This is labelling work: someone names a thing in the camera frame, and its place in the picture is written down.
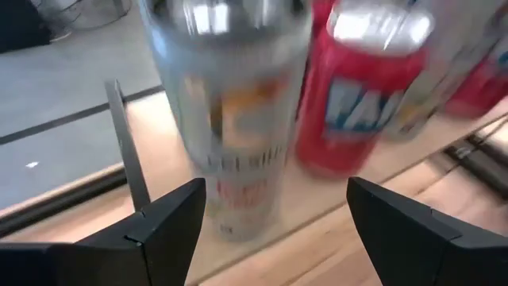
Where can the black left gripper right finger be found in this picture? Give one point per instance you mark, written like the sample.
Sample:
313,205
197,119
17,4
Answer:
436,254

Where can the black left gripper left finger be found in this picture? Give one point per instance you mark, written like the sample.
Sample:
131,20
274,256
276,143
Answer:
119,258

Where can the white Celsius drink can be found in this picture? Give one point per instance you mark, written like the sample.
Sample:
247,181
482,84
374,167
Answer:
234,119
440,71

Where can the white floor scrap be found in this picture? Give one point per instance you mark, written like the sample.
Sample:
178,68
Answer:
31,164

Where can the black cabinet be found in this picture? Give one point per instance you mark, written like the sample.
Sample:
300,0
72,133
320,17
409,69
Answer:
20,24

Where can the black aluminium rig frame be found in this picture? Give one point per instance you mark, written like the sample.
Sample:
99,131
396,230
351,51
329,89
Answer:
59,202

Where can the wooden shelf with black frame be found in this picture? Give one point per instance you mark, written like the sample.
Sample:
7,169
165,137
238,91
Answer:
158,151

